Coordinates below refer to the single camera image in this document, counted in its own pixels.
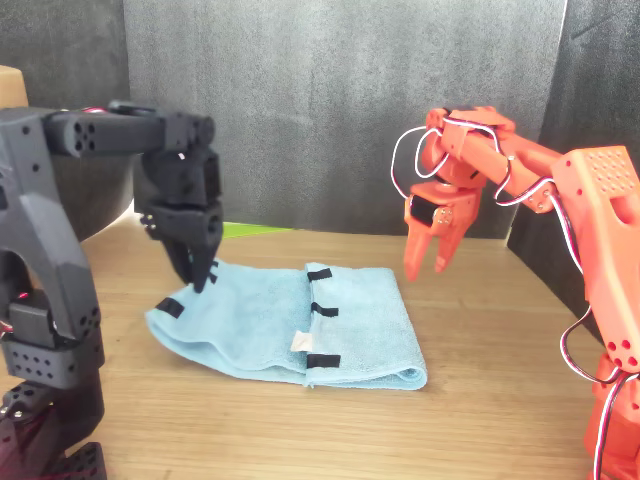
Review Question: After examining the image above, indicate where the servo cable on orange arm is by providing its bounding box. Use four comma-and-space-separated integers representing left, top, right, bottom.
390, 117, 640, 480

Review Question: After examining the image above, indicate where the light grey foam backdrop panel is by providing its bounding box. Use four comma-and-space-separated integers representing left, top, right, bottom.
122, 0, 569, 240

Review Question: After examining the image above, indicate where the light blue towel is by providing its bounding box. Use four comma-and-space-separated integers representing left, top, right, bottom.
144, 259, 429, 391

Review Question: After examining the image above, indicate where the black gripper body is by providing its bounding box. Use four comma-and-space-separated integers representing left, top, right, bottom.
139, 199, 225, 251

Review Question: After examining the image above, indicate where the brown cardboard box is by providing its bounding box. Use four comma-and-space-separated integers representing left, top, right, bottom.
0, 65, 30, 109

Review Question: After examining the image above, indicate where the dark grey foam panel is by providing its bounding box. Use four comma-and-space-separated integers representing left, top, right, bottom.
507, 0, 640, 346
0, 0, 135, 241

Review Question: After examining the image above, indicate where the green acrylic triangle bracket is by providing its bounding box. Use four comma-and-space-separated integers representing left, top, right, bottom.
222, 222, 294, 240

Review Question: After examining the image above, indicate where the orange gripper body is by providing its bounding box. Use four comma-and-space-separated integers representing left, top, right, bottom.
403, 182, 484, 236

